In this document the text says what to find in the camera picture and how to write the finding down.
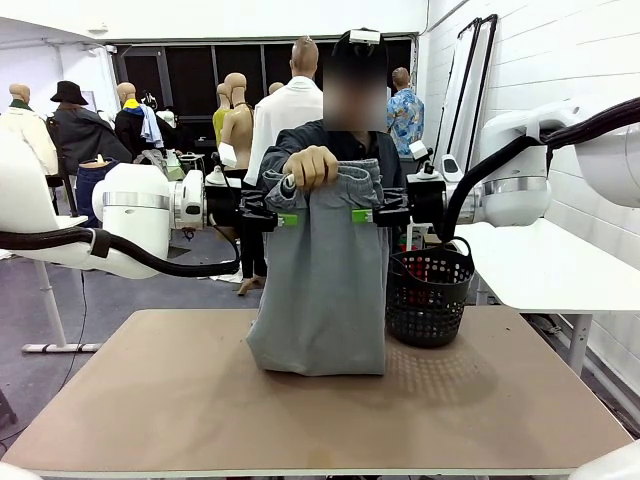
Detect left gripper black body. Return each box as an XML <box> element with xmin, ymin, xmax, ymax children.
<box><xmin>204</xmin><ymin>182</ymin><xmax>246</xmax><ymax>231</ymax></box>

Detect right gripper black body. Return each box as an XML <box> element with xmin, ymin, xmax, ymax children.
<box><xmin>405</xmin><ymin>178</ymin><xmax>447</xmax><ymax>226</ymax></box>

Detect grey training pants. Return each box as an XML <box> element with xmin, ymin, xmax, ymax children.
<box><xmin>245</xmin><ymin>158</ymin><xmax>390</xmax><ymax>377</ymax></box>

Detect person's right hand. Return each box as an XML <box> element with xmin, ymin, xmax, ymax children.
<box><xmin>283</xmin><ymin>144</ymin><xmax>340</xmax><ymax>190</ymax></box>

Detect small white work table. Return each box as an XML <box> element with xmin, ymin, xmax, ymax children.
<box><xmin>167</xmin><ymin>149</ymin><xmax>206</xmax><ymax>174</ymax></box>

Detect red item inside basket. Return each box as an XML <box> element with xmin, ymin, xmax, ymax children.
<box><xmin>407</xmin><ymin>258</ymin><xmax>444</xmax><ymax>281</ymax></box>

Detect person in dark jacket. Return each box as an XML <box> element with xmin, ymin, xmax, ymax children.
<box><xmin>259</xmin><ymin>28</ymin><xmax>405</xmax><ymax>251</ymax></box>

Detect bare tan mannequin black trousers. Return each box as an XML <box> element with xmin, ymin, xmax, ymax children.
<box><xmin>219</xmin><ymin>72</ymin><xmax>269</xmax><ymax>297</ymax></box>

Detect figure in blue floral shirt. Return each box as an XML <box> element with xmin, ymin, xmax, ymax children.
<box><xmin>387</xmin><ymin>67</ymin><xmax>426</xmax><ymax>156</ymax></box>

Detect mannequin with yellow top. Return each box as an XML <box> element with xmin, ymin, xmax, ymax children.
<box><xmin>212</xmin><ymin>82</ymin><xmax>232</xmax><ymax>149</ymax></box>

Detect mannequin grey jacket light jeans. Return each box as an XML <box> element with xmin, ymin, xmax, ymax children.
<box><xmin>132</xmin><ymin>149</ymin><xmax>169</xmax><ymax>170</ymax></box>

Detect mannequin with white shirt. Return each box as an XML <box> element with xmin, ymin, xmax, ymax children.
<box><xmin>243</xmin><ymin>35</ymin><xmax>326</xmax><ymax>186</ymax></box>

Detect black-framed standing mirror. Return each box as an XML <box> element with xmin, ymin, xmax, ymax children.
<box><xmin>432</xmin><ymin>17</ymin><xmax>484</xmax><ymax>174</ymax></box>
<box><xmin>462</xmin><ymin>13</ymin><xmax>500</xmax><ymax>166</ymax></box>

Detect light blue hanging shirt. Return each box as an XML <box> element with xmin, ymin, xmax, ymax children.
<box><xmin>138</xmin><ymin>103</ymin><xmax>165</xmax><ymax>150</ymax></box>

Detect black perforated plastic basket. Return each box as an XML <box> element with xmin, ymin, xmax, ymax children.
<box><xmin>384</xmin><ymin>236</ymin><xmax>476</xmax><ymax>349</ymax></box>

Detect mannequin black top yellow collar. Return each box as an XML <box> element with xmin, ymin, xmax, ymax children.
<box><xmin>114</xmin><ymin>82</ymin><xmax>174</xmax><ymax>166</ymax></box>

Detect dark window panel row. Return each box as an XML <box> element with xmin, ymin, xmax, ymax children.
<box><xmin>113</xmin><ymin>34</ymin><xmax>420</xmax><ymax>146</ymax></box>

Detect denim-clad mannequin torso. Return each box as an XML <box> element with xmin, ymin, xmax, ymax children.
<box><xmin>74</xmin><ymin>158</ymin><xmax>121</xmax><ymax>229</ymax></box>

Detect large white side table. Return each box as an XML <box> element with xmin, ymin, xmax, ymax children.
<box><xmin>459</xmin><ymin>219</ymin><xmax>640</xmax><ymax>376</ymax></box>

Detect black bucket hat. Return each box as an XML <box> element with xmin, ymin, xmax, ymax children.
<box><xmin>49</xmin><ymin>80</ymin><xmax>90</xmax><ymax>106</ymax></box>

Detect white table with T-foot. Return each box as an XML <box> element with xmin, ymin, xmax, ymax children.
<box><xmin>0</xmin><ymin>249</ymin><xmax>104</xmax><ymax>355</ymax></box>

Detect mannequin with cream jacket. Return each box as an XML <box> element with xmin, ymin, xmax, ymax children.
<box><xmin>0</xmin><ymin>83</ymin><xmax>60</xmax><ymax>176</ymax></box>

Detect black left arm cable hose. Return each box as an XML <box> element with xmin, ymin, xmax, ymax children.
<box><xmin>0</xmin><ymin>224</ymin><xmax>244</xmax><ymax>279</ymax></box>

